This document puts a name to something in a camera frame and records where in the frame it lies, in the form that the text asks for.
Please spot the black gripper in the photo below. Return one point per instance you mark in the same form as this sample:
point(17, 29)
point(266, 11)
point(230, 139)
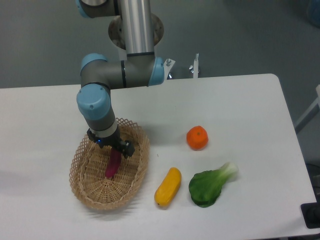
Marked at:
point(126, 148)

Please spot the purple sweet potato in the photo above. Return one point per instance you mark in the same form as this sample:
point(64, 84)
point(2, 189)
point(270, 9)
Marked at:
point(114, 163)

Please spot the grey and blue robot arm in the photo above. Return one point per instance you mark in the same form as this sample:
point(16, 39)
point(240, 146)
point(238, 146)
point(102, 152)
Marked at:
point(141, 68)

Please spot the oval wicker basket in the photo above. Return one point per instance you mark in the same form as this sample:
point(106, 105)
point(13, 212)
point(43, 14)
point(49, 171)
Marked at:
point(101, 178)

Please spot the yellow mango-like fruit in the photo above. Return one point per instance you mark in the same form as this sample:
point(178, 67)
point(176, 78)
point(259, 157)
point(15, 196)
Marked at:
point(169, 187)

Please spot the orange tangerine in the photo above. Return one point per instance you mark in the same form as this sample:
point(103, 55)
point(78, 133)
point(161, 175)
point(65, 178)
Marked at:
point(197, 138)

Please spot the green bok choy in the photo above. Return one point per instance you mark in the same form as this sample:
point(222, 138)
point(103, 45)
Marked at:
point(206, 187)

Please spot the black device at table edge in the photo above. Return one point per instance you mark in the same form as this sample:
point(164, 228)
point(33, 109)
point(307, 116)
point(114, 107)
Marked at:
point(311, 214)

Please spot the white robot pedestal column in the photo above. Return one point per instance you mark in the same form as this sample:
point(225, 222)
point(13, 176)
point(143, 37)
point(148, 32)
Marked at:
point(122, 54)

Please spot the white frame at right edge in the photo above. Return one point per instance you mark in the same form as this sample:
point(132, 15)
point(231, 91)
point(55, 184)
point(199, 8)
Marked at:
point(309, 113)

